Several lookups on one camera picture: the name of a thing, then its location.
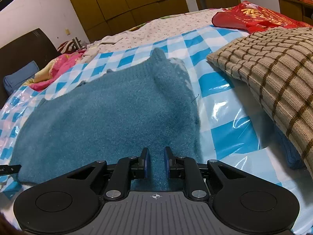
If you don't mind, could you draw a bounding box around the teal knitted sweater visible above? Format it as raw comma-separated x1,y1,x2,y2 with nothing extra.
10,48,202,190

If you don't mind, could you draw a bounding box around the blue checkered plastic sheet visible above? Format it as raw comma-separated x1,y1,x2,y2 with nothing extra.
1,25,312,234

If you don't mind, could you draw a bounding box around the blue pillow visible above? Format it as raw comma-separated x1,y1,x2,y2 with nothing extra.
3,61,39,96

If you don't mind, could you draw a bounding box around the pink floral quilt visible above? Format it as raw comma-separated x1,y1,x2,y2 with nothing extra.
22,50,85,92

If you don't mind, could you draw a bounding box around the blue folded cloth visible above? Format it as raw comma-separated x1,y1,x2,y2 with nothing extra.
274,125,305,170

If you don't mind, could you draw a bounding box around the dark wooden headboard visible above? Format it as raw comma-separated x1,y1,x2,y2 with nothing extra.
1,28,60,107

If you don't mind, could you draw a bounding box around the red white striped cloth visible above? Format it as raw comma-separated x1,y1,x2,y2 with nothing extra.
57,40,77,54

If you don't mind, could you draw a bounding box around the beige striped knitted sweater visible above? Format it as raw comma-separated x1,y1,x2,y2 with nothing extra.
206,27,312,171

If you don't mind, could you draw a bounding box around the white floral bed sheet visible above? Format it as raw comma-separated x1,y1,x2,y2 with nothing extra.
79,9,222,63

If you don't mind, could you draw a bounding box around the brown wooden wardrobe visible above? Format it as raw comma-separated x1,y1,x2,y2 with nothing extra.
70,0,188,41

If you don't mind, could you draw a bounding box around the red plastic bag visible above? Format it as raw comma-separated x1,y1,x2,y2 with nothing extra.
212,1,311,33

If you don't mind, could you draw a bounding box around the dark wooden side table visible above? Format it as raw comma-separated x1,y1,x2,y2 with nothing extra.
278,0,313,25

